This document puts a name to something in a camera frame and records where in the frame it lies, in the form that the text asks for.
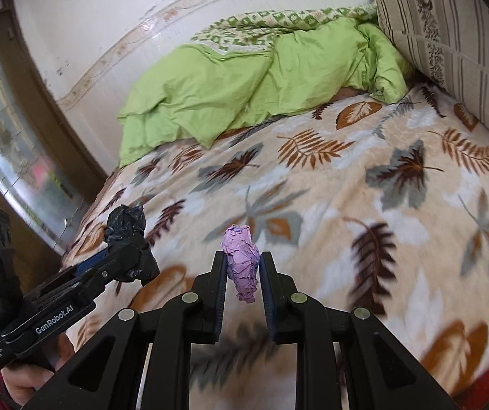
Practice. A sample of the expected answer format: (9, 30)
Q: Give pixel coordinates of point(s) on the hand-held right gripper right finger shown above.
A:
(268, 303)

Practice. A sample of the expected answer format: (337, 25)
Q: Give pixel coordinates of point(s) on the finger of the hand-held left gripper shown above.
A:
(108, 273)
(95, 262)

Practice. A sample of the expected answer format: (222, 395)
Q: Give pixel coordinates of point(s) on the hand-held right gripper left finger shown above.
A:
(221, 303)

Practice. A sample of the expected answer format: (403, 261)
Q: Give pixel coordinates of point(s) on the purple bag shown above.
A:
(242, 260)

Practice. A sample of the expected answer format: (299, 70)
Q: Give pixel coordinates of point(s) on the black plastic bag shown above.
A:
(127, 226)

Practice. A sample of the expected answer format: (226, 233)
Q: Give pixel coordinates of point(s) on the person's left hand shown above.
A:
(27, 382)

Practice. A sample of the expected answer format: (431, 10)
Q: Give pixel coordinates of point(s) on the leaf print blanket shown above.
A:
(334, 222)

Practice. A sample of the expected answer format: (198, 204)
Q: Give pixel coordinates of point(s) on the stained glass door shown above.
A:
(5, 136)

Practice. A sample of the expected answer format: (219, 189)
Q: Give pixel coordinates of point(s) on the red cloth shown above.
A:
(488, 378)

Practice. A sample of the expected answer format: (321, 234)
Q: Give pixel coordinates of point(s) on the green patterned quilt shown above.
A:
(270, 25)

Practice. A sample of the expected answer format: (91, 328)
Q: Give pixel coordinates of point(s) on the striped floral cushion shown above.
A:
(453, 30)

